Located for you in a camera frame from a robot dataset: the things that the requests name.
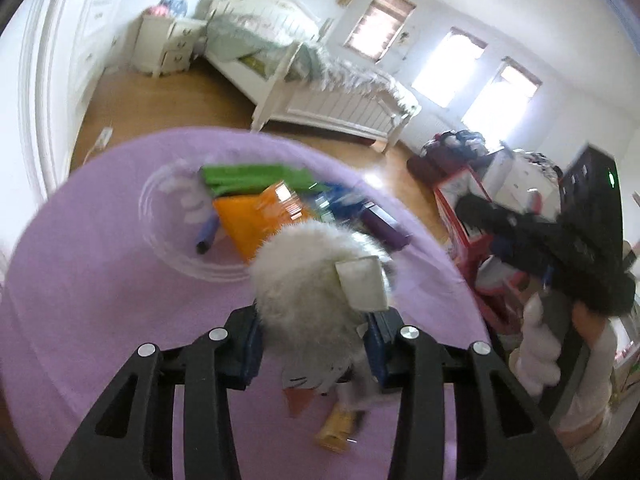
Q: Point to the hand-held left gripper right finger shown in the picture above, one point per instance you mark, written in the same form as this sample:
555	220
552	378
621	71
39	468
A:
375	355

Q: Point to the orange snack packet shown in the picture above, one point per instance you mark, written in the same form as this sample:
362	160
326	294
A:
245	225

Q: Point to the blue snack packet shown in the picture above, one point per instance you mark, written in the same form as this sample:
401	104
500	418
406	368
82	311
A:
345	202

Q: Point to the purple snack packet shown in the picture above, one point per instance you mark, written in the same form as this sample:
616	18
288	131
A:
385	227

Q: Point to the dark pile of clothes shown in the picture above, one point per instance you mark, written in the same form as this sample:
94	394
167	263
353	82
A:
450	147

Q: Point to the white bed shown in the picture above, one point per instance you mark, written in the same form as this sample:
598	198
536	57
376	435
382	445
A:
325	107

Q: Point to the purple pen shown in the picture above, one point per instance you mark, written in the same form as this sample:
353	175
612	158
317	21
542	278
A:
207	232

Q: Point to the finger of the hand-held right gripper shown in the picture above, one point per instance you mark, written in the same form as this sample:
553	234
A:
505	225

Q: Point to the white fluffy plush toy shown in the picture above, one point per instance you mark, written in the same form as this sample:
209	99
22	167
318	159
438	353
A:
300	285

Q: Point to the colourful items on nightstand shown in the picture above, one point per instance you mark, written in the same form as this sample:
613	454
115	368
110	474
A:
167	7

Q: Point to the white power strip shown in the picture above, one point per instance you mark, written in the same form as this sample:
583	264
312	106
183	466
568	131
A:
103	138

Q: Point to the window with brown blind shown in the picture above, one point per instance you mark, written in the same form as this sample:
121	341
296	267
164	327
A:
447	70
500	97
380	25

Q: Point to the white nightstand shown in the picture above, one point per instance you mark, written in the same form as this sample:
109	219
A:
170	45

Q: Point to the yellow snack packet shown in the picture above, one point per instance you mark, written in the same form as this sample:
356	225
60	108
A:
337	427

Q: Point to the red and white box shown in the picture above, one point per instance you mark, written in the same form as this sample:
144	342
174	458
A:
452	210

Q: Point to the person's right hand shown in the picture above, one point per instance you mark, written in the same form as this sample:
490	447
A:
537	350

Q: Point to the green snack packet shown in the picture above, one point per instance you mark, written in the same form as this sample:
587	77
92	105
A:
250	176

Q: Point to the pale green quilt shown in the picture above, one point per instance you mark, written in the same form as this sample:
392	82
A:
235	42

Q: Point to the clear glass plate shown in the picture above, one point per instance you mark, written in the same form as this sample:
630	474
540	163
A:
165	220

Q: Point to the purple tablecloth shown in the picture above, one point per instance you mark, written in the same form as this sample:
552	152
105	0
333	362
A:
100	310

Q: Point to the white wardrobe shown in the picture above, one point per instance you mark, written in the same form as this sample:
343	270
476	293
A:
65	60

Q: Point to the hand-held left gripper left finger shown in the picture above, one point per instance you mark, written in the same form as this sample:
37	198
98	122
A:
250	360

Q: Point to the grey fringed blanket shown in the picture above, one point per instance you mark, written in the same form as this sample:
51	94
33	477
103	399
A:
360	77

